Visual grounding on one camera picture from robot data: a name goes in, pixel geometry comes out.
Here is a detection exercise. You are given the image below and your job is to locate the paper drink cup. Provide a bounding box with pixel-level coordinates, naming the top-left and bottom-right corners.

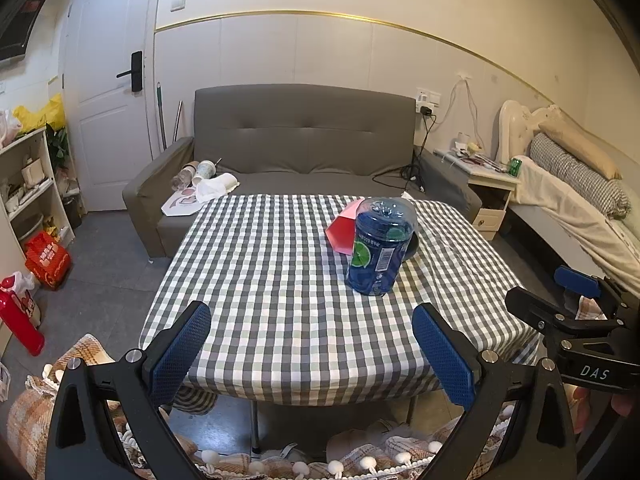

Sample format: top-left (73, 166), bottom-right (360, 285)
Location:
top-left (192, 159), bottom-right (222, 186)

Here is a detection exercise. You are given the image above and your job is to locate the green-tipped mop handle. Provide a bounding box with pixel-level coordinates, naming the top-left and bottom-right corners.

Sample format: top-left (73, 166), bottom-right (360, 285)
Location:
top-left (155, 82), bottom-right (168, 151)

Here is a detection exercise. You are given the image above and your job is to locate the metal table leg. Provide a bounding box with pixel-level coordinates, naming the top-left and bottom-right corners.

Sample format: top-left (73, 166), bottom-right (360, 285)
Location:
top-left (249, 400), bottom-right (264, 455)

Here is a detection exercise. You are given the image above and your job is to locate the white hanging cable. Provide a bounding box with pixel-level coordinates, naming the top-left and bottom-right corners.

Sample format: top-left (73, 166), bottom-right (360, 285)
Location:
top-left (434, 72), bottom-right (486, 148)

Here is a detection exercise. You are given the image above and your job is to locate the beige pillow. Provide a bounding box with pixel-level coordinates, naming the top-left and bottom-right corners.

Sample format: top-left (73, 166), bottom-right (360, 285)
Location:
top-left (537, 116), bottom-right (623, 181)

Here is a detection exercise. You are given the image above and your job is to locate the yellow plastic bag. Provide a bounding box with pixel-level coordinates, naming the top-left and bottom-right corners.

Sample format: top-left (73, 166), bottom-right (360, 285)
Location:
top-left (12, 94), bottom-right (67, 133)

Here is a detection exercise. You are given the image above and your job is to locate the person's right hand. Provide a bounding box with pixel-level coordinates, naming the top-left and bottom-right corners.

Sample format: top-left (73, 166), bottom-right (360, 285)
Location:
top-left (611, 391), bottom-right (638, 418)

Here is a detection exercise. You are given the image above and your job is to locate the clear plastic bottle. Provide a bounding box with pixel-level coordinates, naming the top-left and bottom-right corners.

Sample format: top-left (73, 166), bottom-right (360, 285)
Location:
top-left (172, 161), bottom-right (200, 192)

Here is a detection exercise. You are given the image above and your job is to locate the white door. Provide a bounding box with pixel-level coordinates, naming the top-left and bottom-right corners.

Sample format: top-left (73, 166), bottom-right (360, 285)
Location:
top-left (59, 0), bottom-right (166, 213)

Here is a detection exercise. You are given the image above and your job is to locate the dark trash bin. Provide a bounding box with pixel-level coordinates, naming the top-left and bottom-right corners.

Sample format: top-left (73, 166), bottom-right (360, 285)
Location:
top-left (62, 196), bottom-right (83, 230)

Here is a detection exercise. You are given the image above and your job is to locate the red fire extinguisher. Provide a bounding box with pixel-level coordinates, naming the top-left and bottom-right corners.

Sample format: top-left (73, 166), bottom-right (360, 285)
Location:
top-left (0, 277), bottom-right (46, 357)

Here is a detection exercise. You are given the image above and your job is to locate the black dish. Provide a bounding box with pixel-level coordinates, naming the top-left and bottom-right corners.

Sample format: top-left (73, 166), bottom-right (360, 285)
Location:
top-left (400, 232), bottom-right (421, 262)

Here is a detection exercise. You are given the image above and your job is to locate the red shopping bag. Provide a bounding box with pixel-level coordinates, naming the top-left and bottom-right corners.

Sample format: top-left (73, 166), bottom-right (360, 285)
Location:
top-left (24, 232), bottom-right (72, 290)

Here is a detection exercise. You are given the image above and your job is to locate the checked long pillow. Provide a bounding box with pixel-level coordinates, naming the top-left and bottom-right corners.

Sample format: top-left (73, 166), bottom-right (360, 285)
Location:
top-left (529, 132), bottom-right (632, 220)

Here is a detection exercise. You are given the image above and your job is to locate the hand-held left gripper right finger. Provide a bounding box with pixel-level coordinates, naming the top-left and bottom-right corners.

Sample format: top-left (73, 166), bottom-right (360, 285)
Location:
top-left (411, 302), bottom-right (578, 480)

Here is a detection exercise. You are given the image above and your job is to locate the black door lock handle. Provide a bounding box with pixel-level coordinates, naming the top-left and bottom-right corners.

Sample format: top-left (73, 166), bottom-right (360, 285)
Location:
top-left (116, 51), bottom-right (144, 93)

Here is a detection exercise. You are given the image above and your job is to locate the plaid pom-pom blanket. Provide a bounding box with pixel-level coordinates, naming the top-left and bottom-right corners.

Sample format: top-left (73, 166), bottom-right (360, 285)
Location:
top-left (7, 334), bottom-right (591, 480)

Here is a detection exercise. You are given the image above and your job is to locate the white shelf unit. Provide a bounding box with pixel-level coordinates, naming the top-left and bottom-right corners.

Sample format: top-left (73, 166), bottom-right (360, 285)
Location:
top-left (0, 127), bottom-right (76, 361)

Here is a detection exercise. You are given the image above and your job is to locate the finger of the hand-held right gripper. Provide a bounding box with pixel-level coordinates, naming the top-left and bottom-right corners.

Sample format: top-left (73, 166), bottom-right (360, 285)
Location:
top-left (554, 266), bottom-right (640, 322)
top-left (504, 287), bottom-right (618, 347)

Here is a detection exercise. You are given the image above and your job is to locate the white wall socket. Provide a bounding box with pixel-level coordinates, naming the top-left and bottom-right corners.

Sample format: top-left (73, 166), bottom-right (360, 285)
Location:
top-left (415, 89), bottom-right (443, 113)

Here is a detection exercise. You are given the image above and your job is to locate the grey sofa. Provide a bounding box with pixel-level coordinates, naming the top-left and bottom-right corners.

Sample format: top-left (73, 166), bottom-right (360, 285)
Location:
top-left (122, 84), bottom-right (483, 261)

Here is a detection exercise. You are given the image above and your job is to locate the white bed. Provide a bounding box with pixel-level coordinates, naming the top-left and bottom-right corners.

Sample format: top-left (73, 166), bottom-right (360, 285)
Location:
top-left (497, 100), bottom-right (640, 306)

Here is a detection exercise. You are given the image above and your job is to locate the blue plastic bottle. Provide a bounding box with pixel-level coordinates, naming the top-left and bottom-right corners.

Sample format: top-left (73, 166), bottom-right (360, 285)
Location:
top-left (346, 197), bottom-right (419, 296)

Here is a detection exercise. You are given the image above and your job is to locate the green plant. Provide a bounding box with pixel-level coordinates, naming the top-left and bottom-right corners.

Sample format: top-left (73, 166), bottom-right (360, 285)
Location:
top-left (46, 125), bottom-right (71, 171)

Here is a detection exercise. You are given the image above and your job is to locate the grey checked tablecloth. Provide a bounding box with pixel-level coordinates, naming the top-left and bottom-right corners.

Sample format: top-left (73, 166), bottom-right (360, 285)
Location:
top-left (141, 192), bottom-right (543, 416)

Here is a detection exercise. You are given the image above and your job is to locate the white nightstand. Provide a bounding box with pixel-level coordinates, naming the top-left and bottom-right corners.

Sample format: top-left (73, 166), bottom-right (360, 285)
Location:
top-left (432, 147), bottom-right (521, 241)

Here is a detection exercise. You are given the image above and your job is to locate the white paper cup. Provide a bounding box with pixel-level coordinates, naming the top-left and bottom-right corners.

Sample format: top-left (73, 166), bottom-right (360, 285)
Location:
top-left (196, 172), bottom-right (238, 203)

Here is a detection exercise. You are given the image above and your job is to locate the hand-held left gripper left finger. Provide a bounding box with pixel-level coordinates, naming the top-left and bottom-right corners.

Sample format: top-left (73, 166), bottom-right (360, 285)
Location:
top-left (44, 301), bottom-right (213, 480)

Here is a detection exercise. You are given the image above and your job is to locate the black charger with cable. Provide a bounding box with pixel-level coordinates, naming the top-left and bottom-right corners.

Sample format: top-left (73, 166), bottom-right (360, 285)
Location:
top-left (372, 105), bottom-right (437, 193)

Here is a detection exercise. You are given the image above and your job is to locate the cream bed blanket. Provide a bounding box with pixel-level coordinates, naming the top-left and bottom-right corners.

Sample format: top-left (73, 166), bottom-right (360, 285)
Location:
top-left (509, 155), bottom-right (640, 291)

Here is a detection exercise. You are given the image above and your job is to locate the red paper envelope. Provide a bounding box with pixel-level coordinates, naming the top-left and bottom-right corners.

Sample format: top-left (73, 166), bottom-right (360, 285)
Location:
top-left (325, 198), bottom-right (367, 256)

